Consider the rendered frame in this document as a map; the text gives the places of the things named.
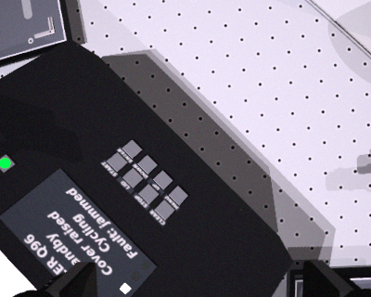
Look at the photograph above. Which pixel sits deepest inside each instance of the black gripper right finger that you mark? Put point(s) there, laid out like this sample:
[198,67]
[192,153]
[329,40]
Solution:
[319,280]

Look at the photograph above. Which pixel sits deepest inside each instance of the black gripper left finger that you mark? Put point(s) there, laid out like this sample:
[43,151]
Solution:
[78,281]

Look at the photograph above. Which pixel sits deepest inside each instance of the grey perforated base plate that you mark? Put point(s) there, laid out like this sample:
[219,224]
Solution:
[272,94]

